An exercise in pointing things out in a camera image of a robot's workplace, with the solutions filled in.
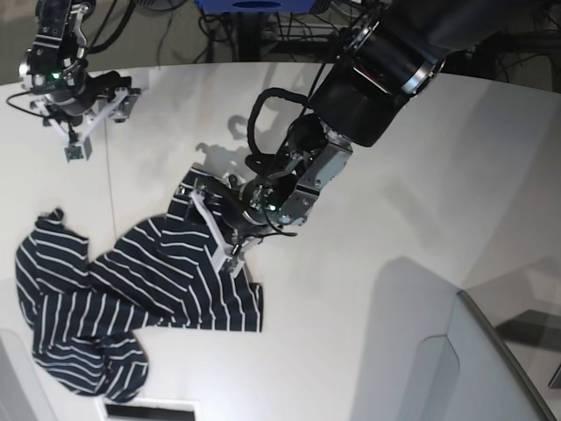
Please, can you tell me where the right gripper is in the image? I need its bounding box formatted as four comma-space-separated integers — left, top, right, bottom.
30, 71, 132, 127

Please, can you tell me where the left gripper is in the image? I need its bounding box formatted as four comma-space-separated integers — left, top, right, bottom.
193, 174, 281, 239

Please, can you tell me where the navy white striped t-shirt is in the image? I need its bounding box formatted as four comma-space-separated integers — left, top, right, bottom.
15, 168, 264, 403

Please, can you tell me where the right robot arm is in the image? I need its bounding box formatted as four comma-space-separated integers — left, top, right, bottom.
19, 1, 138, 126

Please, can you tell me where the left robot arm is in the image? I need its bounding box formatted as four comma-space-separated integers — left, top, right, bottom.
193, 1, 507, 245

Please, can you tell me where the blue box on stand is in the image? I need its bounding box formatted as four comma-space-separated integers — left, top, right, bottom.
196, 0, 315, 13

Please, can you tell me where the black stand pole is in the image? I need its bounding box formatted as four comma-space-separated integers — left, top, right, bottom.
236, 12, 265, 62

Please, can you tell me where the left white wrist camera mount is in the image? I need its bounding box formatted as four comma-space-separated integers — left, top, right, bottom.
175, 183, 245, 278

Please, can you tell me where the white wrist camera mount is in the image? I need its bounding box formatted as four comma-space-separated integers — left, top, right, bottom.
175, 183, 245, 278
36, 86, 142, 163

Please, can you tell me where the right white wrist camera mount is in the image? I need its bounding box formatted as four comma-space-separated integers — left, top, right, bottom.
36, 86, 142, 163

